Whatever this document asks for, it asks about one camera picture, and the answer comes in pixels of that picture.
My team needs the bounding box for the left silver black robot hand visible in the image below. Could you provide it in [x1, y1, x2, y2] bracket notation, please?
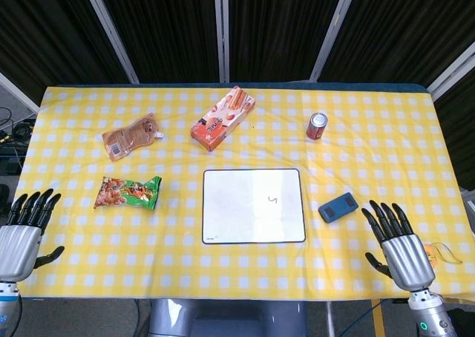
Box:
[0, 188, 65, 283]

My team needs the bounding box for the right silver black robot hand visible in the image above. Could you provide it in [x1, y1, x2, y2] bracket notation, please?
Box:
[361, 199, 436, 291]

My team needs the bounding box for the blue rectangular block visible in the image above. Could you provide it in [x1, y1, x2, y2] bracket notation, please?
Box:
[318, 192, 359, 224]

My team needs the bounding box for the white drawing board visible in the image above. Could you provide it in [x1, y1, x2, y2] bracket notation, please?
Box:
[201, 168, 307, 245]

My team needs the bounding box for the orange yellow tape measure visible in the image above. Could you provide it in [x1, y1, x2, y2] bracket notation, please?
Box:
[425, 242, 464, 267]

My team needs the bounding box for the white table leg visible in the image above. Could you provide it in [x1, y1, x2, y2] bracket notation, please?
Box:
[325, 301, 337, 337]

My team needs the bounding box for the green orange snack bag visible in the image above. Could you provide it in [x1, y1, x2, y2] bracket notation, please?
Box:
[93, 175, 163, 211]

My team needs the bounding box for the brown spout pouch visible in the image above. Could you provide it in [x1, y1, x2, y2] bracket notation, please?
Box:
[102, 112, 166, 163]

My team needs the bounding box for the red drink can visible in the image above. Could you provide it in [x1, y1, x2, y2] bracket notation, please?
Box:
[305, 112, 328, 140]

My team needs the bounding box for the yellow white checkered tablecloth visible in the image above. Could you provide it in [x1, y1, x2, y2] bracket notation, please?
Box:
[16, 86, 475, 301]

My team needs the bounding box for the grey robot torso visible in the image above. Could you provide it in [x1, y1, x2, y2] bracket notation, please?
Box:
[148, 298, 309, 337]

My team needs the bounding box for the orange biscuit stick box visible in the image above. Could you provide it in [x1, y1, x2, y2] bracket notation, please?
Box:
[190, 85, 256, 153]

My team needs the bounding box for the black cable bundle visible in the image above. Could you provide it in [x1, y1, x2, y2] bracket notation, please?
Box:
[0, 106, 36, 147]

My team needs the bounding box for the white frame post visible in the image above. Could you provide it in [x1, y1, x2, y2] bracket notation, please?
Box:
[212, 0, 230, 84]
[309, 0, 361, 82]
[0, 71, 40, 116]
[79, 0, 140, 85]
[426, 50, 475, 101]

